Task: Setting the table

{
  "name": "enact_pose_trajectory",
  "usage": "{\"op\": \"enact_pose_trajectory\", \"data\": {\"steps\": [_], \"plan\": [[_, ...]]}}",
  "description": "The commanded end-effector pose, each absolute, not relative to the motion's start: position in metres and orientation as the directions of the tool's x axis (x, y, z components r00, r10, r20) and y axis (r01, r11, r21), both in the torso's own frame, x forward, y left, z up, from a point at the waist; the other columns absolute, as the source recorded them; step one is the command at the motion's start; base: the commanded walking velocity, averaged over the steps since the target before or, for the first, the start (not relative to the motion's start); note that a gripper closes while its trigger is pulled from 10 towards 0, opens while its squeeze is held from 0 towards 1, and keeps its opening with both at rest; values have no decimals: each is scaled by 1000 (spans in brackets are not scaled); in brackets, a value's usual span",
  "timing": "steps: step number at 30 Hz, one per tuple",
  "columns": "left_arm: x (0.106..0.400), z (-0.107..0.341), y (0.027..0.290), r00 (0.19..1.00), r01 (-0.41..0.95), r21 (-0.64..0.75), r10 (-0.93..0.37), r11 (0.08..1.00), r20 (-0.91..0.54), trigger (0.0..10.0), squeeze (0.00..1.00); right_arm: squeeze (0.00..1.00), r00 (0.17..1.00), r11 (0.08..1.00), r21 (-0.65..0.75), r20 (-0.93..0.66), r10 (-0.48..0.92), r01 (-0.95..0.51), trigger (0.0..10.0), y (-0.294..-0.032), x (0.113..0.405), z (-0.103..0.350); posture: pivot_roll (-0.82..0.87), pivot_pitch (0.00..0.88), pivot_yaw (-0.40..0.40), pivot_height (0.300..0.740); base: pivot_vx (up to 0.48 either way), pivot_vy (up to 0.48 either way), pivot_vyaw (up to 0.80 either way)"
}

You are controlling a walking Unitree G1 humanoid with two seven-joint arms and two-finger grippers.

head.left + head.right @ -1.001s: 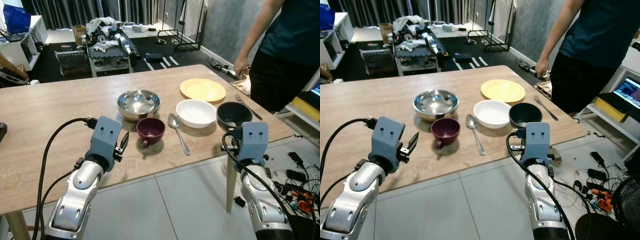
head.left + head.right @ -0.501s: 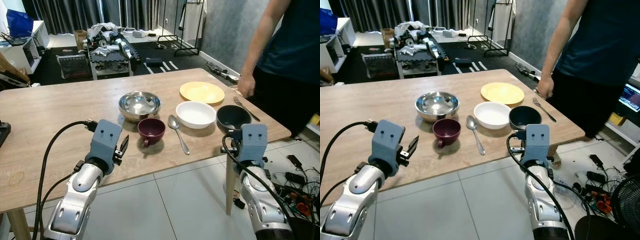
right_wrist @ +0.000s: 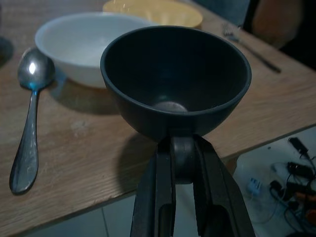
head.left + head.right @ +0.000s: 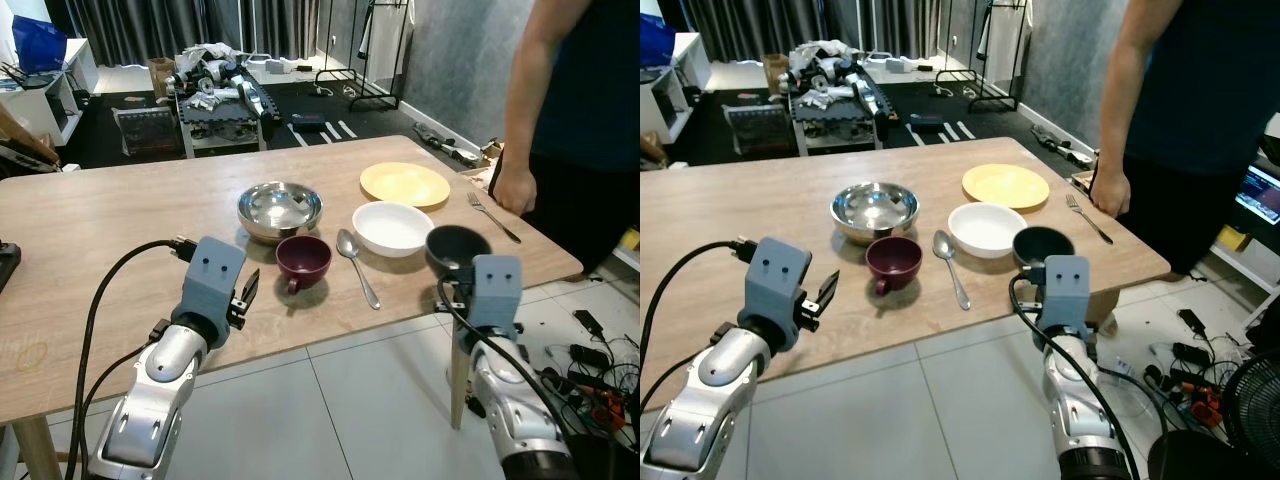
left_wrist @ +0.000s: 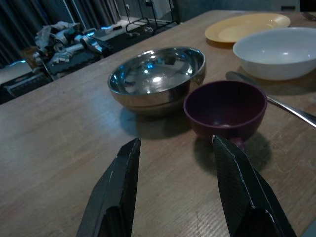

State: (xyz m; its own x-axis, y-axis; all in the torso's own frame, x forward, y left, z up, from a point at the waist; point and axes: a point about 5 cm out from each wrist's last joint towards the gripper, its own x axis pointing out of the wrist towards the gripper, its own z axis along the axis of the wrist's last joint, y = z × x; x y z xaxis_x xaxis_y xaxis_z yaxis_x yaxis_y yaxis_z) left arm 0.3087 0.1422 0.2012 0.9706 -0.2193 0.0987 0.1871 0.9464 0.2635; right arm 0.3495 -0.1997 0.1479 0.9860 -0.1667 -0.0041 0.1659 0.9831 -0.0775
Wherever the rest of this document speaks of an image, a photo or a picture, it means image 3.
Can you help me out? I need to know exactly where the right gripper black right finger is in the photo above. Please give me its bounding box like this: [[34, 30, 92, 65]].
[[190, 134, 255, 237]]

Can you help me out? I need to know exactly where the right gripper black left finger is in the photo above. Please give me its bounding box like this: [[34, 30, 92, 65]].
[[130, 135, 177, 237]]

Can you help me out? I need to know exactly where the black cup with handle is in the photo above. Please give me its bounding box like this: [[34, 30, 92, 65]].
[[100, 25, 252, 185]]

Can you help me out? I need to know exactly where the blue and white leaflet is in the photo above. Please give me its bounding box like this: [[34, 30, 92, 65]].
[[246, 177, 262, 196]]

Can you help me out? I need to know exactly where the black power adapter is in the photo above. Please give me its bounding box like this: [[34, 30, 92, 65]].
[[269, 180, 287, 198], [286, 161, 313, 177], [288, 137, 309, 154]]

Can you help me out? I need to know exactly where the light wooden table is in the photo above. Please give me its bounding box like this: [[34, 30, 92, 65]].
[[0, 0, 316, 237]]

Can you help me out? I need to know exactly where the silver fork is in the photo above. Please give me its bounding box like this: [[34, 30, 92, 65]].
[[221, 22, 282, 74]]

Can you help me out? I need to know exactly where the white bowl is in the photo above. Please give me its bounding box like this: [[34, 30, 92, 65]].
[[34, 12, 158, 89]]

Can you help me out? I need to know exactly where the silver spoon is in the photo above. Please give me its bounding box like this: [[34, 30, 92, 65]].
[[9, 47, 56, 195]]

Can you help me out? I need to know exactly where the person in blue shirt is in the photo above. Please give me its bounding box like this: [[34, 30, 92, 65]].
[[243, 0, 316, 65]]

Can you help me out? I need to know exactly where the yellow plate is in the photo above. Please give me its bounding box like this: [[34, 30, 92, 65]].
[[102, 0, 203, 29]]

